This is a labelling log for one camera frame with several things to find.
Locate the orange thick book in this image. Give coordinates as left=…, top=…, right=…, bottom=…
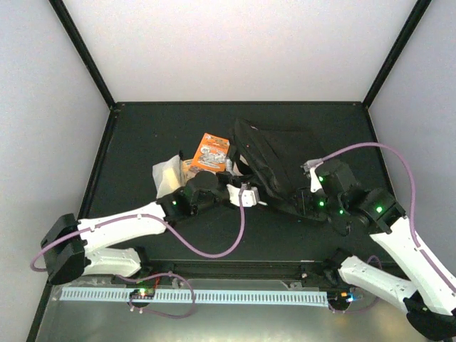
left=190, top=133, right=229, bottom=173

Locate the black student bag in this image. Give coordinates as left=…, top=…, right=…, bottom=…
left=230, top=118, right=325, bottom=219

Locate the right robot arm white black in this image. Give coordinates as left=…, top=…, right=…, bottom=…
left=301, top=159, right=455, bottom=341

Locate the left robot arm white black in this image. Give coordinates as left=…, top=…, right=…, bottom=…
left=31, top=171, right=259, bottom=285

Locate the thin orange yellow booklet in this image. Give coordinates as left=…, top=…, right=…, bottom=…
left=182, top=160, right=201, bottom=183

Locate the white tissue packet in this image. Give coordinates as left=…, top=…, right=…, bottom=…
left=152, top=155, right=185, bottom=199

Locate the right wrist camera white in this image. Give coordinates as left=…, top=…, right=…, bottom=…
left=301, top=159, right=323, bottom=193

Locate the black front rail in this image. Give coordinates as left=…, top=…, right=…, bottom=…
left=130, top=260, right=340, bottom=287

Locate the light blue slotted cable duct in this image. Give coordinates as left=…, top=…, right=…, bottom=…
left=59, top=287, right=328, bottom=307

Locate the right black frame post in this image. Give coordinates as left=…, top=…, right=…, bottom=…
left=363, top=0, right=432, bottom=109

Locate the black frame post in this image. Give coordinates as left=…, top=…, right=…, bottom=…
left=363, top=0, right=432, bottom=109
left=48, top=0, right=116, bottom=110

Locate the left black frame post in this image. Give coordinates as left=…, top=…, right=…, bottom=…
left=48, top=0, right=116, bottom=110

